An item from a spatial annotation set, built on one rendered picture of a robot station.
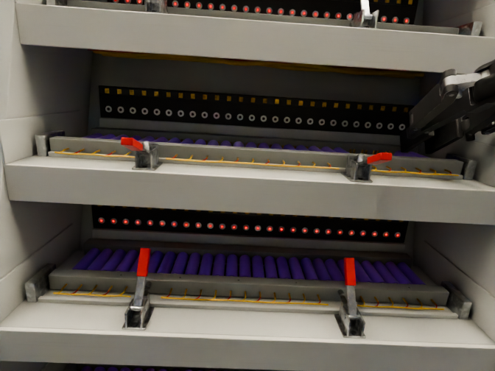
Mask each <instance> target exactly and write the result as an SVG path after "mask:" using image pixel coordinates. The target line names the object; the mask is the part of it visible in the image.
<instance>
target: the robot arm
mask: <svg viewBox="0 0 495 371"><path fill-rule="evenodd" d="M409 115H410V126H409V127H408V128H407V129H406V130H405V131H404V132H402V133H401V134H400V144H401V152H408V151H410V150H411V149H413V148H415V147H416V146H418V145H419V144H422V143H423V142H425V151H426V154H432V153H434V152H436V151H438V150H439V149H442V148H444V147H445V146H448V145H450V144H452V143H453V142H455V141H457V140H459V139H461V138H463V136H464V138H465V141H474V140H475V133H477V132H479V131H481V134H482V135H489V134H491V133H494V132H495V60H492V61H491V62H489V63H486V64H483V65H482V66H480V67H479V68H477V69H476V70H475V71H474V73H473V74H464V75H457V72H456V70H455V69H448V70H445V71H444V72H443V73H442V75H441V78H440V82H439V83H438V84H437V85H436V86H435V87H434V88H433V89H432V90H431V91H430V92H429V93H428V94H427V95H426V96H425V97H424V98H423V99H422V100H421V101H420V102H419V103H418V104H417V105H416V106H415V107H414V108H413V109H412V110H411V111H410V112H409ZM462 116H463V117H462ZM461 117H462V121H461ZM492 122H494V124H493V125H492Z"/></svg>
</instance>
